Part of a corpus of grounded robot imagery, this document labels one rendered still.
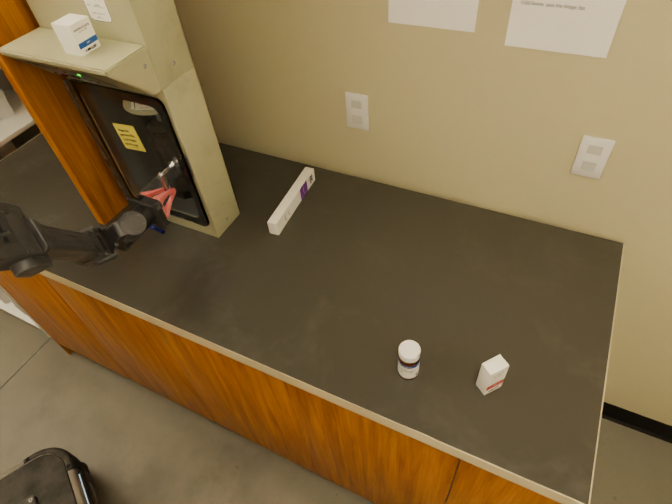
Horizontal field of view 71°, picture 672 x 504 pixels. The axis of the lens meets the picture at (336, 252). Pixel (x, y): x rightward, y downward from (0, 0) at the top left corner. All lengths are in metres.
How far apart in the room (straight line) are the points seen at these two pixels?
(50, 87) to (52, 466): 1.30
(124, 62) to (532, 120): 0.93
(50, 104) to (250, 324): 0.75
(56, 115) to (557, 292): 1.35
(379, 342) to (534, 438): 0.37
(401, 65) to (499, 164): 0.38
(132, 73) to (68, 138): 0.45
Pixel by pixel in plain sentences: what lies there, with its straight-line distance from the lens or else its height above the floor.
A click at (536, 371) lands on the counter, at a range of 1.15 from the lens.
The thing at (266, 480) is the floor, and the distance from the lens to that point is 2.04.
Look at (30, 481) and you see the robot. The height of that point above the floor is 0.24.
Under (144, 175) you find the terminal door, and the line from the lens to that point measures 1.42.
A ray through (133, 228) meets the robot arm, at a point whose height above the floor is 1.21.
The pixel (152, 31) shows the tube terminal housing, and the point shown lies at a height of 1.53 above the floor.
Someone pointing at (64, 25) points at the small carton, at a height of 1.57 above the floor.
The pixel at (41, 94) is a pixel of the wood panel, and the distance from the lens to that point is 1.43.
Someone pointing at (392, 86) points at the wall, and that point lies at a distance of 1.36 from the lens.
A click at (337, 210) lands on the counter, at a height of 0.94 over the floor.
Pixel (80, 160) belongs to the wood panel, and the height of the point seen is 1.16.
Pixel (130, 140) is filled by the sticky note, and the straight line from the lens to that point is 1.35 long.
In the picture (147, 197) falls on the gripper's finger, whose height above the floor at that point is 1.18.
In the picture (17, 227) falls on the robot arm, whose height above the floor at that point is 1.46.
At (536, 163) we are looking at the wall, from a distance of 1.37.
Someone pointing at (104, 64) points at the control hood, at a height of 1.51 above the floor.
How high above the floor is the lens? 1.91
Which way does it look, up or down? 48 degrees down
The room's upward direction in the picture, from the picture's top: 7 degrees counter-clockwise
